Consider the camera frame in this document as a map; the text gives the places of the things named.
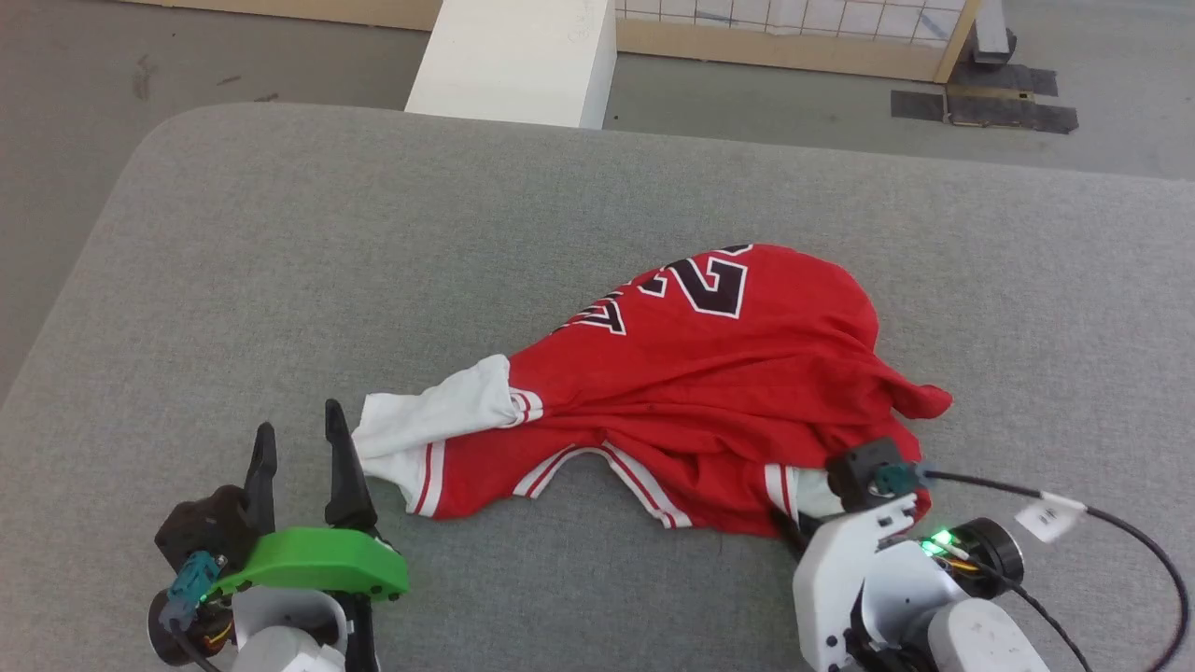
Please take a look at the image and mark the long black floor mat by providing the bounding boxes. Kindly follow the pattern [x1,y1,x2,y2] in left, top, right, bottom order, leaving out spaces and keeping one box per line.
[945,93,1080,135]

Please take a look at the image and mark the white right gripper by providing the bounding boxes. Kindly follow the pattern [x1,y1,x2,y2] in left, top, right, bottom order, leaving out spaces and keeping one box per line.
[767,494,921,671]

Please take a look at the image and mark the wooden baseboard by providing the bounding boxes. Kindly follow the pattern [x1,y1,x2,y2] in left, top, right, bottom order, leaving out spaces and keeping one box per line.
[121,0,444,33]

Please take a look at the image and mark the medium black floor mat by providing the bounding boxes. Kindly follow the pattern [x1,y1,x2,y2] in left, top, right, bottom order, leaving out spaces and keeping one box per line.
[948,63,1060,98]

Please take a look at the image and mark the small black floor mat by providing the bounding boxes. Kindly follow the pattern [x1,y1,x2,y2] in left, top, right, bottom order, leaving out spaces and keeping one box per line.
[890,90,947,123]

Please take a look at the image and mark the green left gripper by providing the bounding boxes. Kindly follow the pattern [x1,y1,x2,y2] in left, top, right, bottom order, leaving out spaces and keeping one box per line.
[213,399,410,600]

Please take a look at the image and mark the white cable label tag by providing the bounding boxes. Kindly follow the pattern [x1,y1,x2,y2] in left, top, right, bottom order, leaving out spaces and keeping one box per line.
[1015,492,1090,545]

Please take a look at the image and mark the red basketball jersey white sleeves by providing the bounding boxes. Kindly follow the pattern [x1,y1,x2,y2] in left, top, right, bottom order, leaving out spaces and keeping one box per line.
[352,243,955,539]

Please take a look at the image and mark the wooden frame grid panel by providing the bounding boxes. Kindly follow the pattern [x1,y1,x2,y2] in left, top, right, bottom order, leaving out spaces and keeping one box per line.
[614,0,984,85]

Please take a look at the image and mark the dark stand foot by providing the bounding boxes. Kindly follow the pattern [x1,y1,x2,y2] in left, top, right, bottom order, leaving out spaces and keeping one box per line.
[969,0,1019,65]

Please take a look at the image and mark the white square pillar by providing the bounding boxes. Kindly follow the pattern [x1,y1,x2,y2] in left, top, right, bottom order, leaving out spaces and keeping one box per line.
[404,0,618,130]

